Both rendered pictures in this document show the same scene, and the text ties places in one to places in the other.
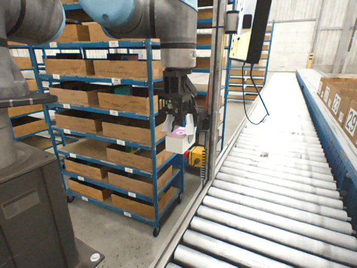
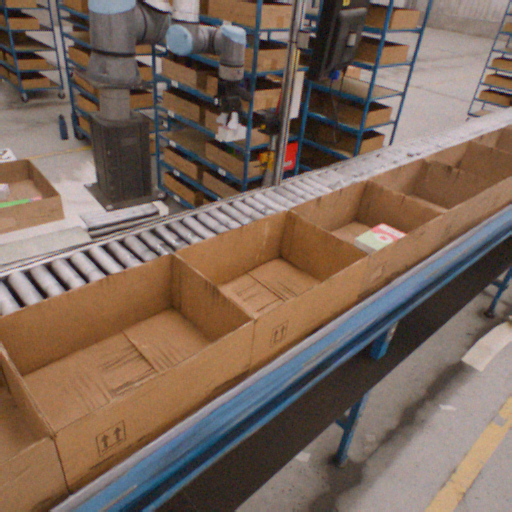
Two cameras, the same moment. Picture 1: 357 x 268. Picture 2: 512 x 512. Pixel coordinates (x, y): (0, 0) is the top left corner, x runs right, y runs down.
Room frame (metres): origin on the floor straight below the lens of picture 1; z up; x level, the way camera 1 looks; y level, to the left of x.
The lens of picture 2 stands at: (-1.00, -0.71, 1.63)
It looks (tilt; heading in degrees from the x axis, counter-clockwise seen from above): 35 degrees down; 18
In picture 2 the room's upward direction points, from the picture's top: 7 degrees clockwise
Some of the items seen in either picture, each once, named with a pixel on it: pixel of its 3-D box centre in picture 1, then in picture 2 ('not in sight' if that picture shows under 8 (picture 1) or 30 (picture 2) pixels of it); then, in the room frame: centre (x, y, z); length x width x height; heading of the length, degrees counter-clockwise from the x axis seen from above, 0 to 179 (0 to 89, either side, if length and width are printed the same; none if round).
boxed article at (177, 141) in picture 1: (180, 139); (232, 132); (0.60, -0.01, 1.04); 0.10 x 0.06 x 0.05; 155
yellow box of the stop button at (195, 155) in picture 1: (194, 159); (263, 162); (0.84, -0.07, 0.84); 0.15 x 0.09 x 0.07; 155
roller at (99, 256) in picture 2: not in sight; (130, 286); (-0.11, 0.01, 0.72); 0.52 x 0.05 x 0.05; 65
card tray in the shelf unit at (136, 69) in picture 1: (134, 67); (250, 52); (1.46, 0.29, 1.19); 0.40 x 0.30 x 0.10; 65
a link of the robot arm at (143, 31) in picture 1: (128, 16); (202, 39); (0.56, 0.12, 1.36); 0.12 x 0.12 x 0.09; 1
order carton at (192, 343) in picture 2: not in sight; (131, 351); (-0.51, -0.31, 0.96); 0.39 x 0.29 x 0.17; 155
